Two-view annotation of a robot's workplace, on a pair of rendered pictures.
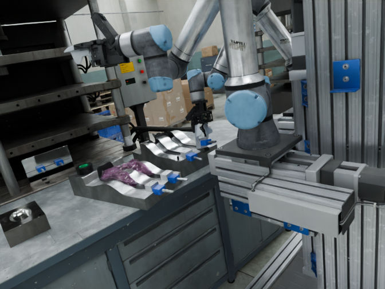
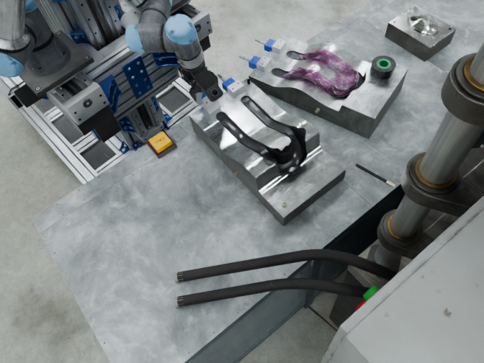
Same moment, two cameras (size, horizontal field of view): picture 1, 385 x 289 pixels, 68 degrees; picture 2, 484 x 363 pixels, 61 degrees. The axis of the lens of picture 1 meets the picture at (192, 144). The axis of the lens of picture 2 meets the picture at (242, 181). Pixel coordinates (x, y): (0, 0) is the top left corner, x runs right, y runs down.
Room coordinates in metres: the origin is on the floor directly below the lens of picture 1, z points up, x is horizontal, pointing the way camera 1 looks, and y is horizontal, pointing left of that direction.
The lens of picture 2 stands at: (2.40, 0.14, 1.98)
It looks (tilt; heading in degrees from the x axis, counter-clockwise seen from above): 59 degrees down; 188
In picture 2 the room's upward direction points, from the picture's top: 10 degrees counter-clockwise
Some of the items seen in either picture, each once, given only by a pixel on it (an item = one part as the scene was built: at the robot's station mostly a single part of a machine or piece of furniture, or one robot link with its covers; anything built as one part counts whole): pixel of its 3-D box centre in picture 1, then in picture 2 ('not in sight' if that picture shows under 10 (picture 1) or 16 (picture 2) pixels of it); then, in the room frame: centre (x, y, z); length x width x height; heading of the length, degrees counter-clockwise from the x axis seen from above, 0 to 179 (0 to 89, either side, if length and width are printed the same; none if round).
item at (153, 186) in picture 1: (161, 190); (269, 45); (1.11, 0.17, 0.86); 0.13 x 0.05 x 0.05; 54
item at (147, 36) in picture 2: (215, 78); (149, 34); (1.46, -0.17, 1.23); 0.11 x 0.11 x 0.08; 84
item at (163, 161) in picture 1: (171, 149); (263, 142); (1.59, 0.12, 0.87); 0.50 x 0.26 x 0.14; 37
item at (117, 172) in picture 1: (123, 170); (323, 69); (1.31, 0.35, 0.90); 0.26 x 0.18 x 0.08; 54
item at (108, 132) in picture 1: (102, 129); not in sight; (5.18, 1.56, 0.32); 0.60 x 0.41 x 0.22; 52
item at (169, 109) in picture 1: (153, 105); not in sight; (5.89, 0.63, 0.47); 1.22 x 0.80 x 0.94; 50
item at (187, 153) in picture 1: (193, 157); (228, 83); (1.34, 0.01, 0.89); 0.13 x 0.05 x 0.05; 37
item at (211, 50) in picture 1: (209, 51); not in sight; (8.95, -1.01, 1.26); 0.42 x 0.33 x 0.29; 46
